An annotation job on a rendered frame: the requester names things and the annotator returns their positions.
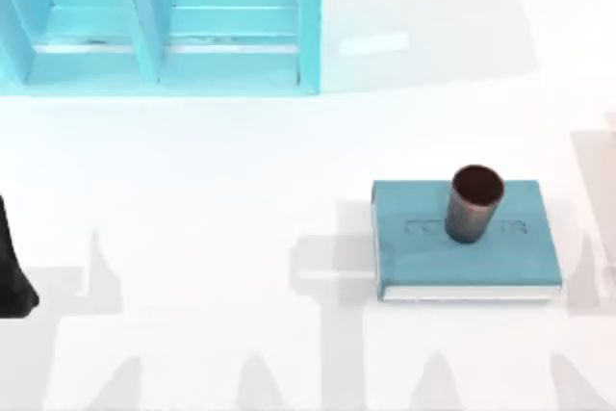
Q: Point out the light blue rack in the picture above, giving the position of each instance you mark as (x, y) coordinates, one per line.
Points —
(231, 64)

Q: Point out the brown cup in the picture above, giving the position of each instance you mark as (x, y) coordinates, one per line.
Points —
(469, 218)

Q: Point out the teal book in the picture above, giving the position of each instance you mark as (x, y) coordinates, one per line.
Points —
(505, 262)

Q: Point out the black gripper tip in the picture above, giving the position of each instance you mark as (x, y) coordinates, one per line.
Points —
(12, 281)

